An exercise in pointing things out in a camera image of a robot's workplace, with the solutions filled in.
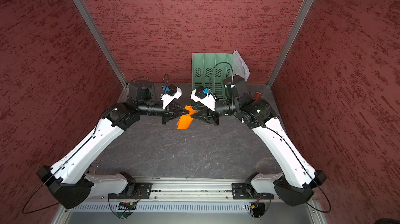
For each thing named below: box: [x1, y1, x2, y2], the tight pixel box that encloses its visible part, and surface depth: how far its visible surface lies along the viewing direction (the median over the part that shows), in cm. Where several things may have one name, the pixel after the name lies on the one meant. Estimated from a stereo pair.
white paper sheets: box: [233, 50, 251, 83], surface depth 97 cm
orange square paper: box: [176, 105, 198, 130], surface depth 63 cm
